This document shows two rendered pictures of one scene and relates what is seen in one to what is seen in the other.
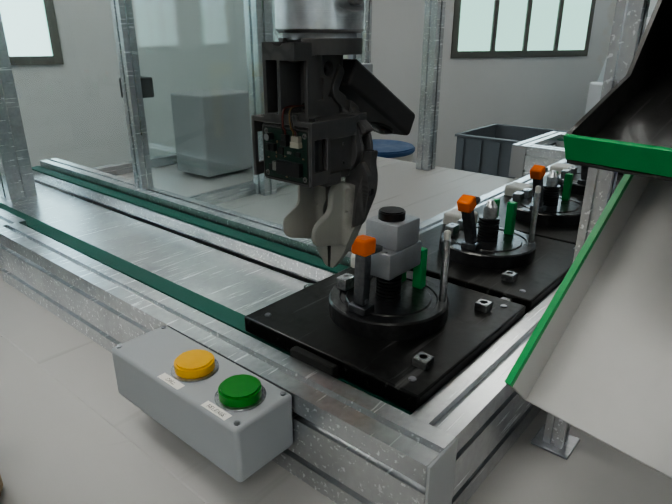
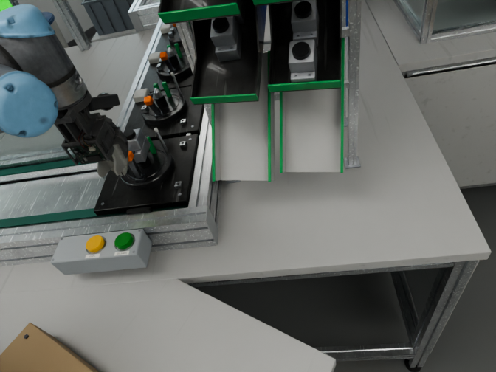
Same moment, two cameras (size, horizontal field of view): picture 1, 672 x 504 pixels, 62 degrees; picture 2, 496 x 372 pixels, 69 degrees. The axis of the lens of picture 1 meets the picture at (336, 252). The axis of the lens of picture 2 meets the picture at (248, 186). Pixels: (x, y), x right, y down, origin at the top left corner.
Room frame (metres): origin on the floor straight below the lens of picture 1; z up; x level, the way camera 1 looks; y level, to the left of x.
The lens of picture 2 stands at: (-0.17, 0.06, 1.58)
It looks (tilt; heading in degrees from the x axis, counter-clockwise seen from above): 47 degrees down; 333
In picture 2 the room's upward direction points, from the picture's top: 17 degrees counter-clockwise
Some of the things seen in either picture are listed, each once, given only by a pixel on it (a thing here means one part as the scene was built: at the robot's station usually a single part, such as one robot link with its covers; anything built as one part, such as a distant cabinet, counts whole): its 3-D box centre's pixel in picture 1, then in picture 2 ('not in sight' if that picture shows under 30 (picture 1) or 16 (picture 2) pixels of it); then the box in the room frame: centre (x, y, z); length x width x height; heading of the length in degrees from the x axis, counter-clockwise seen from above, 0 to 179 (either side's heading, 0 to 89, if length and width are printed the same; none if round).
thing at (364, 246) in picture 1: (367, 269); (133, 162); (0.56, -0.03, 1.04); 0.04 x 0.02 x 0.08; 140
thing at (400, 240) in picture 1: (396, 237); (135, 141); (0.60, -0.07, 1.06); 0.08 x 0.04 x 0.07; 139
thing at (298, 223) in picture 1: (307, 222); (105, 166); (0.51, 0.03, 1.11); 0.06 x 0.03 x 0.09; 139
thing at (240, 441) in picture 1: (197, 392); (102, 252); (0.48, 0.14, 0.93); 0.21 x 0.07 x 0.06; 50
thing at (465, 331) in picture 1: (387, 317); (150, 172); (0.59, -0.06, 0.96); 0.24 x 0.24 x 0.02; 50
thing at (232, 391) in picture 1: (240, 394); (124, 241); (0.44, 0.09, 0.96); 0.04 x 0.04 x 0.02
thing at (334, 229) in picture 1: (331, 229); (119, 164); (0.49, 0.00, 1.11); 0.06 x 0.03 x 0.09; 139
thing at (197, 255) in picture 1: (240, 282); (61, 191); (0.80, 0.15, 0.91); 0.84 x 0.28 x 0.10; 50
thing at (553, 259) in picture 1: (488, 224); (160, 99); (0.79, -0.23, 1.01); 0.24 x 0.24 x 0.13; 50
